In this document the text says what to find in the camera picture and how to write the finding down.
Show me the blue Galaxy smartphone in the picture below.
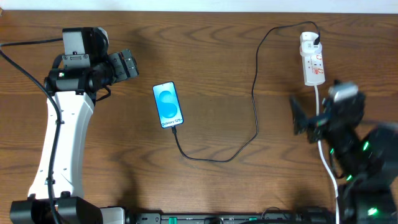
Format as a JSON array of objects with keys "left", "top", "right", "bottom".
[{"left": 152, "top": 82, "right": 184, "bottom": 129}]

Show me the white power strip cord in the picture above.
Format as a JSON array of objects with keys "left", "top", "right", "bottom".
[{"left": 313, "top": 85, "right": 340, "bottom": 224}]

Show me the black USB charging cable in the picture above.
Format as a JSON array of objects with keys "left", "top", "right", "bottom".
[{"left": 170, "top": 21, "right": 322, "bottom": 164}]

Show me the white charger plug adapter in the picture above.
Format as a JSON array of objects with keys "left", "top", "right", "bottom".
[{"left": 300, "top": 32, "right": 322, "bottom": 50}]

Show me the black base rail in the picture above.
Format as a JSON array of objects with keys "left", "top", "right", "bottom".
[{"left": 126, "top": 211, "right": 335, "bottom": 224}]

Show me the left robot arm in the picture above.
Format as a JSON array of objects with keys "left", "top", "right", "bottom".
[{"left": 10, "top": 27, "right": 139, "bottom": 223}]

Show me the white power strip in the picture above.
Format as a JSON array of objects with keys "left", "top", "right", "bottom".
[{"left": 300, "top": 41, "right": 325, "bottom": 86}]

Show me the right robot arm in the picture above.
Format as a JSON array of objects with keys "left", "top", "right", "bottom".
[{"left": 289, "top": 92, "right": 397, "bottom": 223}]

